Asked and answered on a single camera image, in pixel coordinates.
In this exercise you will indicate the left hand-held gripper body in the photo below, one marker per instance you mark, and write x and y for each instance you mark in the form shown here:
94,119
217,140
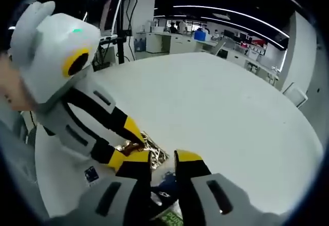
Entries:
51,43

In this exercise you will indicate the white office chair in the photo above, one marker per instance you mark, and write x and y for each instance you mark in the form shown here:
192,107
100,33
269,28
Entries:
295,95

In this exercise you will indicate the grey mesh office chair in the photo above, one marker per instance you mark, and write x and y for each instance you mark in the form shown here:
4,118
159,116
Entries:
15,146

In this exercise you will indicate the blue storage box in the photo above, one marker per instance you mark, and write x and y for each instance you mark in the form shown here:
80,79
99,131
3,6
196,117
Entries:
199,34

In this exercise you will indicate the black stand pole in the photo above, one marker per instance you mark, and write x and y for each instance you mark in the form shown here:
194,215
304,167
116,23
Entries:
120,51

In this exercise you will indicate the small clear plastic sachet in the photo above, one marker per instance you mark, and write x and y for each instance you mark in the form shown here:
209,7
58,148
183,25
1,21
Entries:
92,176

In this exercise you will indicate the white workbench cabinets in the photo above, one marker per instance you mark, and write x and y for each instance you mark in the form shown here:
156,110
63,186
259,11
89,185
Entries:
180,42

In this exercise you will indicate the green black skincare pouch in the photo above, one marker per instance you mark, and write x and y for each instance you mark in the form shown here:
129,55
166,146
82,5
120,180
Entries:
164,185

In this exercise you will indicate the white framed monitor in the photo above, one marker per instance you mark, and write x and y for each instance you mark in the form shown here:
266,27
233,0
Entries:
110,12

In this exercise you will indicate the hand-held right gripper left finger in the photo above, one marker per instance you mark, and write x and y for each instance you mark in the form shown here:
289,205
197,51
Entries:
133,190

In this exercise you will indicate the gold skincare sachet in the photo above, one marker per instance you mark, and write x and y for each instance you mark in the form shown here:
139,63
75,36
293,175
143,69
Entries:
155,156

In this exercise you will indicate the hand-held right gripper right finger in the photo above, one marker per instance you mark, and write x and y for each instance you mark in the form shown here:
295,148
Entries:
190,185

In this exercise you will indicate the white mobile desk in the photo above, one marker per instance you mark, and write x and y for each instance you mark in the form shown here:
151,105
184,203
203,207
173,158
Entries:
110,39

